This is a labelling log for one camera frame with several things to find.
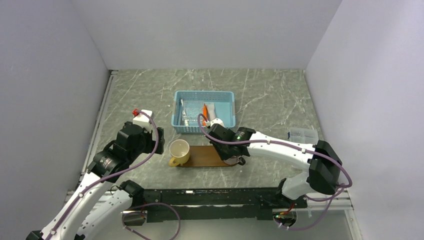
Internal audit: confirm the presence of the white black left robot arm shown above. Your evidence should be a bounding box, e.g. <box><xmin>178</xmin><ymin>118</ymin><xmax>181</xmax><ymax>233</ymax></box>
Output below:
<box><xmin>26</xmin><ymin>120</ymin><xmax>165</xmax><ymax>240</ymax></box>

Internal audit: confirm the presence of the mauve ceramic mug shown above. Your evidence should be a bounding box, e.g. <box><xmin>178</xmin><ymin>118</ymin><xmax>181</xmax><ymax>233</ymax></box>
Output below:
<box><xmin>221</xmin><ymin>153</ymin><xmax>246</xmax><ymax>166</ymax></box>

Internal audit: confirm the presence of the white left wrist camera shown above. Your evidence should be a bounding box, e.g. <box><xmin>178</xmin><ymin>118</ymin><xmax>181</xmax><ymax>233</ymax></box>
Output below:
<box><xmin>132</xmin><ymin>108</ymin><xmax>154</xmax><ymax>132</ymax></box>

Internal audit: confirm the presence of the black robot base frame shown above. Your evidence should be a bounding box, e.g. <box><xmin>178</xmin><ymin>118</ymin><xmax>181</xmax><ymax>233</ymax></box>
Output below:
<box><xmin>129</xmin><ymin>187</ymin><xmax>308</xmax><ymax>223</ymax></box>

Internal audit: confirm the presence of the brown oval wooden tray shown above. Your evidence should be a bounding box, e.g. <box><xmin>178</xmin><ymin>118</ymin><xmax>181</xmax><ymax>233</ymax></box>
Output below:
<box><xmin>178</xmin><ymin>145</ymin><xmax>237</xmax><ymax>168</ymax></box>

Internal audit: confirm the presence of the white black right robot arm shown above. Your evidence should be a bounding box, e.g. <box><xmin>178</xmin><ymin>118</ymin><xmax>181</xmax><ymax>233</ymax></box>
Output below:
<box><xmin>206</xmin><ymin>123</ymin><xmax>342</xmax><ymax>208</ymax></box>

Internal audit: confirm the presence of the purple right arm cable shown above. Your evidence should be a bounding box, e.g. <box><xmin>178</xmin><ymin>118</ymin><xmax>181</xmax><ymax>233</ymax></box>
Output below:
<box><xmin>197</xmin><ymin>113</ymin><xmax>354</xmax><ymax>232</ymax></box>

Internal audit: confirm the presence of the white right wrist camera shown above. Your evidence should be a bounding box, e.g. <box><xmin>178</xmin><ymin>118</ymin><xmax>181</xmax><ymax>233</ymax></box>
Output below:
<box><xmin>205</xmin><ymin>118</ymin><xmax>225</xmax><ymax>129</ymax></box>

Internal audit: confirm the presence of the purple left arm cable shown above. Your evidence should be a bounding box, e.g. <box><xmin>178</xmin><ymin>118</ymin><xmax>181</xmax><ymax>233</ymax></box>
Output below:
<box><xmin>43</xmin><ymin>110</ymin><xmax>182</xmax><ymax>240</ymax></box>

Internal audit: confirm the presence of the yellow ceramic mug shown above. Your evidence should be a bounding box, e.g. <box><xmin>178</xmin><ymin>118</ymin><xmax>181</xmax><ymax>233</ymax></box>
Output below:
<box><xmin>168</xmin><ymin>139</ymin><xmax>190</xmax><ymax>167</ymax></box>

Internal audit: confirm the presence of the light blue plastic basket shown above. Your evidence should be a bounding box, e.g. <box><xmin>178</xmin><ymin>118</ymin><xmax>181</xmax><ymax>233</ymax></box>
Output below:
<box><xmin>171</xmin><ymin>90</ymin><xmax>236</xmax><ymax>134</ymax></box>

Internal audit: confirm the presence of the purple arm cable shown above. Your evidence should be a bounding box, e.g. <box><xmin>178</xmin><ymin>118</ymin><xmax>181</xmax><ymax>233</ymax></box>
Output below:
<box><xmin>43</xmin><ymin>110</ymin><xmax>182</xmax><ymax>240</ymax></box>
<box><xmin>197</xmin><ymin>113</ymin><xmax>354</xmax><ymax>232</ymax></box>

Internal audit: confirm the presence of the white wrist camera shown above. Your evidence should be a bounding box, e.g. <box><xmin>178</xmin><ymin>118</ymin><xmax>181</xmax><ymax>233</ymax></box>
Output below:
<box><xmin>205</xmin><ymin>118</ymin><xmax>225</xmax><ymax>129</ymax></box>
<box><xmin>132</xmin><ymin>108</ymin><xmax>154</xmax><ymax>132</ymax></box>

